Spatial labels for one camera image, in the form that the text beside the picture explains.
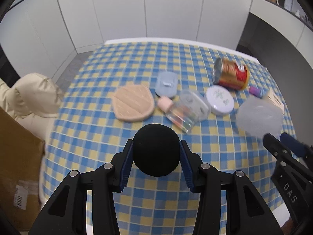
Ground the white round compact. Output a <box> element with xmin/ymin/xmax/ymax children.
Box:
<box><xmin>205</xmin><ymin>85</ymin><xmax>235</xmax><ymax>116</ymax></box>

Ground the small bottle purple cap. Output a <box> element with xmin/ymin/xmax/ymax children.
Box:
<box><xmin>248</xmin><ymin>86</ymin><xmax>266</xmax><ymax>98</ymax></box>

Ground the cardboard box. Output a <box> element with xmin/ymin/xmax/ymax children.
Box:
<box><xmin>1</xmin><ymin>109</ymin><xmax>45</xmax><ymax>231</ymax></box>

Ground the light blue plastic case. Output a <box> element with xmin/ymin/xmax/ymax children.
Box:
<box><xmin>155</xmin><ymin>70</ymin><xmax>178</xmax><ymax>99</ymax></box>

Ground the blue yellow checkered tablecloth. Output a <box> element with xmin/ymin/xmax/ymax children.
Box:
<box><xmin>39</xmin><ymin>42</ymin><xmax>283</xmax><ymax>234</ymax></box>

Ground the black round powder puff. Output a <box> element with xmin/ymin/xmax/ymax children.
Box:
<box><xmin>133</xmin><ymin>124</ymin><xmax>180</xmax><ymax>177</ymax></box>

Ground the frosted square plastic case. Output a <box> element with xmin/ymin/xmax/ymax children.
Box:
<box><xmin>236</xmin><ymin>97</ymin><xmax>284</xmax><ymax>138</ymax></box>

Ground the cream padded chair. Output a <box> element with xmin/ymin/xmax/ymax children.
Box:
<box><xmin>1</xmin><ymin>73</ymin><xmax>64</xmax><ymax>143</ymax></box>

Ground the clear oval plastic case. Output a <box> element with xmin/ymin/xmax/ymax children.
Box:
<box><xmin>179</xmin><ymin>89</ymin><xmax>211</xmax><ymax>121</ymax></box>

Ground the red gold tin can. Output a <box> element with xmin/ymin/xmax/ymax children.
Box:
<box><xmin>213</xmin><ymin>57</ymin><xmax>249</xmax><ymax>91</ymax></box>

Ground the small beige carton box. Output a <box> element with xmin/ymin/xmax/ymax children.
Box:
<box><xmin>264</xmin><ymin>89</ymin><xmax>284</xmax><ymax>114</ymax></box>

